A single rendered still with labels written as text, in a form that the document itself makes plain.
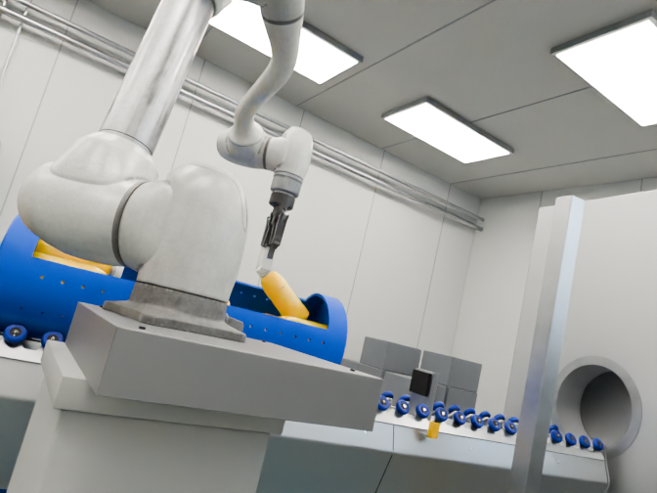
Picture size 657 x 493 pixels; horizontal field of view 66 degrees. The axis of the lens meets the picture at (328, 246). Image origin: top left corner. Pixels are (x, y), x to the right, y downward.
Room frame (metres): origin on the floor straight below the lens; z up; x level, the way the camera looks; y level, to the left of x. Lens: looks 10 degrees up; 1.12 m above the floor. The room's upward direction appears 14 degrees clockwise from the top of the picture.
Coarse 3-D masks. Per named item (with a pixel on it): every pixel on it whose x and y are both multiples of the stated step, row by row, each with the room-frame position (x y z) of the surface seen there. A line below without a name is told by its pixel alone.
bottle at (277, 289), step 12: (264, 276) 1.46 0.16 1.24; (276, 276) 1.46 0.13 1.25; (264, 288) 1.47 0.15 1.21; (276, 288) 1.46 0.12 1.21; (288, 288) 1.48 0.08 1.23; (276, 300) 1.48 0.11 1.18; (288, 300) 1.48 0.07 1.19; (300, 300) 1.52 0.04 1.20; (288, 312) 1.49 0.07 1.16; (300, 312) 1.49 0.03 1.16
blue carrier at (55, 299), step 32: (0, 256) 1.09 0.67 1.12; (32, 256) 1.12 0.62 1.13; (0, 288) 1.10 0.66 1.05; (32, 288) 1.12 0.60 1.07; (64, 288) 1.14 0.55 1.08; (96, 288) 1.17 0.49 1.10; (128, 288) 1.20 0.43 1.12; (256, 288) 1.54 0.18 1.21; (0, 320) 1.15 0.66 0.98; (32, 320) 1.16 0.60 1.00; (64, 320) 1.17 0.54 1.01; (256, 320) 1.33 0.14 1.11; (288, 320) 1.37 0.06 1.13; (320, 320) 1.61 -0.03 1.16; (320, 352) 1.41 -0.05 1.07
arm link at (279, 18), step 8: (248, 0) 0.99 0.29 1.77; (256, 0) 0.98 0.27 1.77; (264, 0) 0.98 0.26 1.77; (272, 0) 0.98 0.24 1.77; (280, 0) 0.97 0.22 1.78; (288, 0) 0.98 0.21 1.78; (296, 0) 0.99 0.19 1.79; (304, 0) 1.01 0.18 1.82; (264, 8) 1.01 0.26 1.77; (272, 8) 0.99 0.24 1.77; (280, 8) 0.99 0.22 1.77; (288, 8) 0.99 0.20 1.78; (296, 8) 1.00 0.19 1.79; (264, 16) 1.03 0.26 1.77; (272, 16) 1.01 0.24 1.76; (280, 16) 1.01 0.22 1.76; (288, 16) 1.01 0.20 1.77; (296, 16) 1.02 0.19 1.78
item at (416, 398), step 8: (416, 368) 1.76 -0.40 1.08; (416, 376) 1.73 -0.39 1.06; (424, 376) 1.69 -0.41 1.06; (432, 376) 1.68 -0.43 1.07; (416, 384) 1.72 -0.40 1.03; (424, 384) 1.68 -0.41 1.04; (432, 384) 1.68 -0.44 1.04; (416, 392) 1.71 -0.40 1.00; (424, 392) 1.68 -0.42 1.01; (432, 392) 1.68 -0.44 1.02; (416, 400) 1.73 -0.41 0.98; (424, 400) 1.70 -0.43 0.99; (432, 400) 1.69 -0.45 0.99; (432, 408) 1.69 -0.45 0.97
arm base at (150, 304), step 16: (144, 288) 0.79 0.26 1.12; (160, 288) 0.78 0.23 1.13; (112, 304) 0.84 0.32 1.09; (128, 304) 0.80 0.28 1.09; (144, 304) 0.78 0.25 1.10; (160, 304) 0.78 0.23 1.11; (176, 304) 0.78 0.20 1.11; (192, 304) 0.79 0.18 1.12; (208, 304) 0.80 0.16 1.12; (224, 304) 0.84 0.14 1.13; (144, 320) 0.73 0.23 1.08; (160, 320) 0.74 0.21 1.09; (176, 320) 0.76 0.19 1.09; (192, 320) 0.78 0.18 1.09; (208, 320) 0.81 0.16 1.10; (224, 320) 0.86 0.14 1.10; (224, 336) 0.82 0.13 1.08; (240, 336) 0.84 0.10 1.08
